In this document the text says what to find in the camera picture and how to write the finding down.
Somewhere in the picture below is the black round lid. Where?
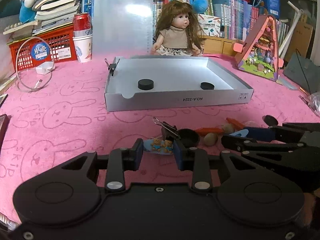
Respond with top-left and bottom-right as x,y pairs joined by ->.
177,128 -> 200,148

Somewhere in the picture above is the white charging cable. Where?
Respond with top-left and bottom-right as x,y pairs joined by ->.
15,36 -> 56,93

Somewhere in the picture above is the black binder clip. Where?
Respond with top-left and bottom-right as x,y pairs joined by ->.
152,117 -> 181,141
104,58 -> 120,76

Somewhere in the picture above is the black cap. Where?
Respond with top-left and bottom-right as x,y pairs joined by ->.
263,115 -> 279,126
200,82 -> 215,90
138,79 -> 154,90

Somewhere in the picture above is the white paper cup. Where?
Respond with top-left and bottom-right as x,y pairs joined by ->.
73,34 -> 92,63

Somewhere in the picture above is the row of upright books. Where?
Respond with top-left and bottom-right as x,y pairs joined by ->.
81,0 -> 291,48

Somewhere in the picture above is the blue bear hair clip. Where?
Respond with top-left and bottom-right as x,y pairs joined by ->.
143,138 -> 173,155

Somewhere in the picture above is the translucent plastic clipboard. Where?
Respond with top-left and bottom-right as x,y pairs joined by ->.
92,0 -> 153,61

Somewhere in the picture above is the wooden drawer box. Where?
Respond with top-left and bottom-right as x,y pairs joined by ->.
203,36 -> 243,56

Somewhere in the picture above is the red soda can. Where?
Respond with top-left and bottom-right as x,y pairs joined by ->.
73,12 -> 92,37

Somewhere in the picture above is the brown haired baby doll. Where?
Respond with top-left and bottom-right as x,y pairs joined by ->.
151,0 -> 202,56

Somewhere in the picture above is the white plastic pipe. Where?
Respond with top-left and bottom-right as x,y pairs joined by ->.
279,1 -> 304,59

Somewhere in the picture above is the brown acorn nut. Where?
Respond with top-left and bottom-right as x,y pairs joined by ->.
203,133 -> 219,146

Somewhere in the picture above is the black binder clip on tray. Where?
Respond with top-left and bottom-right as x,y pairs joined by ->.
104,58 -> 120,76

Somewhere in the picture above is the blue white plush far left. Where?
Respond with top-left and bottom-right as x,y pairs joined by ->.
18,0 -> 43,23

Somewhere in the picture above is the red plastic basket left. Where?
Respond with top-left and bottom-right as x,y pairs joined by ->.
8,24 -> 77,70

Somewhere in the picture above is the stack of books left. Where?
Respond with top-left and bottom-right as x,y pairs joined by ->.
1,0 -> 82,36

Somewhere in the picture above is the grey flat pouch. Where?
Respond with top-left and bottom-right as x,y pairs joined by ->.
284,52 -> 320,94

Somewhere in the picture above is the light blue hair clip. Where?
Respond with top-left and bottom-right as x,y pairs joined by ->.
229,129 -> 249,138

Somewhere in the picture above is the orange red crayon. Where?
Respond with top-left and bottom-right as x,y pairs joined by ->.
195,127 -> 225,137

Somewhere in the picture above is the white shallow cardboard tray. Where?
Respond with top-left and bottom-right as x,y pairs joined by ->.
105,56 -> 254,112

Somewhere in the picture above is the brown cardboard sheet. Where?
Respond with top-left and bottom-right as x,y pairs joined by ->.
284,14 -> 313,62

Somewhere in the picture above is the white charger plug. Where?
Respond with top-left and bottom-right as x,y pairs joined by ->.
35,61 -> 55,75

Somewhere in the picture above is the pink triangular diorama house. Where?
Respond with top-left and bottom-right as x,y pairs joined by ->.
233,15 -> 283,81

